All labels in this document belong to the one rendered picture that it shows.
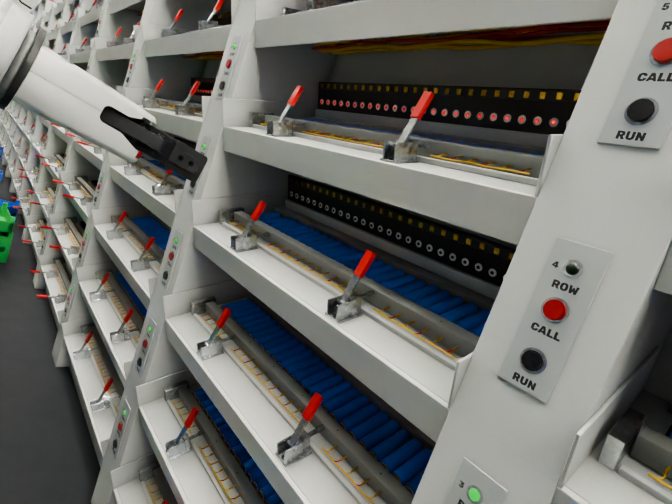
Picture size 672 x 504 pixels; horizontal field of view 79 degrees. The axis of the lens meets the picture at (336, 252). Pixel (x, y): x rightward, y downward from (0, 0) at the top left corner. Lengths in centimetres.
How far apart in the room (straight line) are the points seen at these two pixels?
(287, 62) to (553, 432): 77
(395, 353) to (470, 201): 18
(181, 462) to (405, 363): 53
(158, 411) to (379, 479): 55
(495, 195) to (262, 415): 44
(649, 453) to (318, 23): 64
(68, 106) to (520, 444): 45
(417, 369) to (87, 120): 38
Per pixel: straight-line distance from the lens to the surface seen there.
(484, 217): 40
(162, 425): 93
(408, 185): 45
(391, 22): 58
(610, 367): 35
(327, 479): 57
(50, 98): 41
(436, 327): 48
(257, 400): 67
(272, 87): 88
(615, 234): 36
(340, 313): 49
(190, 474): 84
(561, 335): 36
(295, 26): 75
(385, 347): 46
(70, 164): 220
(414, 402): 43
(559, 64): 66
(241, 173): 86
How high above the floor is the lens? 86
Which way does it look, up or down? 7 degrees down
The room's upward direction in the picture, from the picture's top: 19 degrees clockwise
